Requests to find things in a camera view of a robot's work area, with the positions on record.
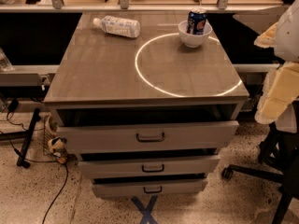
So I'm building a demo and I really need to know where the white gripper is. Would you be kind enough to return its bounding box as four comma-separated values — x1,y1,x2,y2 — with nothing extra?
254,0,299,124

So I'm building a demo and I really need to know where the black floor cable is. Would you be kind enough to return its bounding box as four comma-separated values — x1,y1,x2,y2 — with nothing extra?
0,109,69,224

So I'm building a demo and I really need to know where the black stand leg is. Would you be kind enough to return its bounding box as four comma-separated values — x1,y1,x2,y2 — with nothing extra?
17,108,40,168

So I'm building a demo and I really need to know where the grey drawer cabinet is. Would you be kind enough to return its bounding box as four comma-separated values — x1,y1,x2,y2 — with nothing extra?
45,12,248,185

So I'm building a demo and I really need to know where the wire basket with items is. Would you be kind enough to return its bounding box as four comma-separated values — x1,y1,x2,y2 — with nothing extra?
45,115,68,164

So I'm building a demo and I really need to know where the top grey drawer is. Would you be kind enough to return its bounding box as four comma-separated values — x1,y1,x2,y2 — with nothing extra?
58,121,238,153

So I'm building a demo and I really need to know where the grey drawer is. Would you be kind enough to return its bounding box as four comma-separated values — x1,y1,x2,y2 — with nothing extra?
78,155,220,179
58,121,238,153
92,178,207,199

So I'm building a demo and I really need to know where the clear plastic water bottle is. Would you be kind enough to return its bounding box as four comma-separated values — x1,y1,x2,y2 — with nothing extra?
93,16,140,38

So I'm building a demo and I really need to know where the white ceramic bowl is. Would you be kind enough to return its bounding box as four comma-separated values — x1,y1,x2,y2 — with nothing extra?
178,21,213,48

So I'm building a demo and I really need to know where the middle grey drawer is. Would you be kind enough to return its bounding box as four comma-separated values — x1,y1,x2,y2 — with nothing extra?
78,155,220,179

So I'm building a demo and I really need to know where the bottom grey drawer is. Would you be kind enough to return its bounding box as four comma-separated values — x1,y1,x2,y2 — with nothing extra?
92,178,207,199

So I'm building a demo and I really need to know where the black office chair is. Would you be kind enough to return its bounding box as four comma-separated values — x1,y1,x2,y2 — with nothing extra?
221,101,299,224

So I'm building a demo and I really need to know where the clear plastic cup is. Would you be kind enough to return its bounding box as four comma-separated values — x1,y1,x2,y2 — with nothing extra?
0,48,14,72

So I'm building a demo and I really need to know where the blue pepsi can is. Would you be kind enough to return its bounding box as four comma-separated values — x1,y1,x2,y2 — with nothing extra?
187,7,207,35

